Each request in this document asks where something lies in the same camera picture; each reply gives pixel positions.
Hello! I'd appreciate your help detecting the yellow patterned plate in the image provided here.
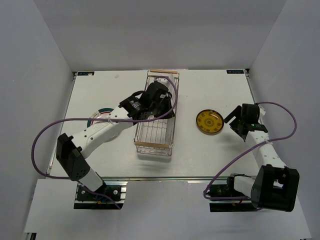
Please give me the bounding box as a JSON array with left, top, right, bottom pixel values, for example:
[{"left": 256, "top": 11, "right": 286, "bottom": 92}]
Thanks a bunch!
[{"left": 195, "top": 109, "right": 225, "bottom": 135}]

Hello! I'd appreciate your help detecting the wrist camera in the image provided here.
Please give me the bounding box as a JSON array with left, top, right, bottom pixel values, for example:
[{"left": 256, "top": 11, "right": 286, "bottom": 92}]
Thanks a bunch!
[
  {"left": 154, "top": 77, "right": 171, "bottom": 88},
  {"left": 258, "top": 105, "right": 266, "bottom": 118}
]

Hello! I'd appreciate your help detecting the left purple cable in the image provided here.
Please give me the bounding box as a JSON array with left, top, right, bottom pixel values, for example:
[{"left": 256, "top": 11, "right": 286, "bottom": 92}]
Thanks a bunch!
[{"left": 31, "top": 77, "right": 179, "bottom": 210}]

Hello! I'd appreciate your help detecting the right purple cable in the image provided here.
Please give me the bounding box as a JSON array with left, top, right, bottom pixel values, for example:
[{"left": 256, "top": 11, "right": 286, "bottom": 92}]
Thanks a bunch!
[{"left": 202, "top": 101, "right": 298, "bottom": 211}]

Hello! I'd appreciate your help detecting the purple cable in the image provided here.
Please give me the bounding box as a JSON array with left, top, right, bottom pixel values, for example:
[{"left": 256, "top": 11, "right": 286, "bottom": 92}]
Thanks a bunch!
[
  {"left": 31, "top": 77, "right": 179, "bottom": 210},
  {"left": 202, "top": 101, "right": 298, "bottom": 211}
]

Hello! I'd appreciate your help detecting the wire dish rack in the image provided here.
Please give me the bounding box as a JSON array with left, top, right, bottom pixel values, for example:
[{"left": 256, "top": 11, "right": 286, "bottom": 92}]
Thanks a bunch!
[{"left": 133, "top": 69, "right": 180, "bottom": 158}]

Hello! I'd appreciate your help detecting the white plate with coloured rim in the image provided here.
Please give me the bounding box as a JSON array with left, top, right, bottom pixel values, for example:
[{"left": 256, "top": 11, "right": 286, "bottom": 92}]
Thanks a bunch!
[{"left": 86, "top": 107, "right": 120, "bottom": 143}]

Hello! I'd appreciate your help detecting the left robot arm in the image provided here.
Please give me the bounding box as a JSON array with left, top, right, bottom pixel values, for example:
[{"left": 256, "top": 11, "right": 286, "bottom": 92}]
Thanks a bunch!
[{"left": 56, "top": 78, "right": 178, "bottom": 200}]

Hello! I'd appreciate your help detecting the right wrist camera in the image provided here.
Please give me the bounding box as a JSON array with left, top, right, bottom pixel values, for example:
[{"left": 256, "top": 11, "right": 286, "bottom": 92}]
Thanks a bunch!
[{"left": 258, "top": 105, "right": 266, "bottom": 118}]

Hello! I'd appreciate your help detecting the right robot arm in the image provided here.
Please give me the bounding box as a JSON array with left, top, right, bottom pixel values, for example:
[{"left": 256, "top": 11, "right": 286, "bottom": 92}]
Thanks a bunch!
[{"left": 224, "top": 103, "right": 300, "bottom": 212}]

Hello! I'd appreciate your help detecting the aluminium table rail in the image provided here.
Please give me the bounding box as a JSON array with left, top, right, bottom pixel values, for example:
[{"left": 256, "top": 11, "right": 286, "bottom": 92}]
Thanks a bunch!
[{"left": 102, "top": 176, "right": 214, "bottom": 182}]

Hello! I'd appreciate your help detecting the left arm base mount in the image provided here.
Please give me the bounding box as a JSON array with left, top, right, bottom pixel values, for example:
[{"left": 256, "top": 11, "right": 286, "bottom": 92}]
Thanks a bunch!
[{"left": 73, "top": 180, "right": 127, "bottom": 210}]

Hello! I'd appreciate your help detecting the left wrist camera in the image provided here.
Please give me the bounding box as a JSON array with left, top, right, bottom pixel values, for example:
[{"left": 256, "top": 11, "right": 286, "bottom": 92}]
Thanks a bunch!
[{"left": 154, "top": 77, "right": 171, "bottom": 88}]

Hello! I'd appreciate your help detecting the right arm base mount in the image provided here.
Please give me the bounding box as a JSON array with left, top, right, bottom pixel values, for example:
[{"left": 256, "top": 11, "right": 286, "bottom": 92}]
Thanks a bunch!
[{"left": 205, "top": 173, "right": 260, "bottom": 213}]

